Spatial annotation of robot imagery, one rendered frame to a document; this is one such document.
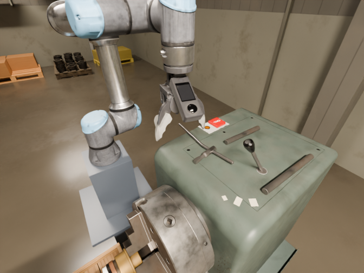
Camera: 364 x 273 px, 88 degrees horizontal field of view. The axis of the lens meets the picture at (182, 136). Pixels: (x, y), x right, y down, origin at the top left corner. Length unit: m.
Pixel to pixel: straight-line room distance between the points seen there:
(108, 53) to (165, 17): 0.47
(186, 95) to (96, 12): 0.23
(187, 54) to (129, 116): 0.54
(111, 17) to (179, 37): 0.14
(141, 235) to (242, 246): 0.30
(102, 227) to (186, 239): 0.69
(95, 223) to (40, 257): 1.04
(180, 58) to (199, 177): 0.39
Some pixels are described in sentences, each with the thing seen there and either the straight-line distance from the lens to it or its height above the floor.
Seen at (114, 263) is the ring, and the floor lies 1.11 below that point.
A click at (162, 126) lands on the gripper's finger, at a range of 0.50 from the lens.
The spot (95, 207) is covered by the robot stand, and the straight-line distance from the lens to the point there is 1.29.
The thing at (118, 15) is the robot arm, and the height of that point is 1.71.
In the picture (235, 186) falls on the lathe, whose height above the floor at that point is 1.26.
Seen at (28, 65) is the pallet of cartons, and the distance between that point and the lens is 7.07.
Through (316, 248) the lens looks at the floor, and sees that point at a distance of 2.22.
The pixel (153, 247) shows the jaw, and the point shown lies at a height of 1.05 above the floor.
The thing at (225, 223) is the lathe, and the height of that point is 1.23.
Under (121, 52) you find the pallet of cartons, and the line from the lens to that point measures 6.96.
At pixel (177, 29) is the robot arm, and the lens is 0.44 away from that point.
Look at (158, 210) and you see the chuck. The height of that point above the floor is 1.24.
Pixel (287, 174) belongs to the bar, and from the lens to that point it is 0.72.
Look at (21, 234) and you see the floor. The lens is 2.44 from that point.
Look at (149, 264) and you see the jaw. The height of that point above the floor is 1.10.
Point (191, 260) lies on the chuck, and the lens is 0.61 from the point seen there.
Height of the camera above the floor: 1.74
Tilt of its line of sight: 36 degrees down
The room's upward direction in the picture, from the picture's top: straight up
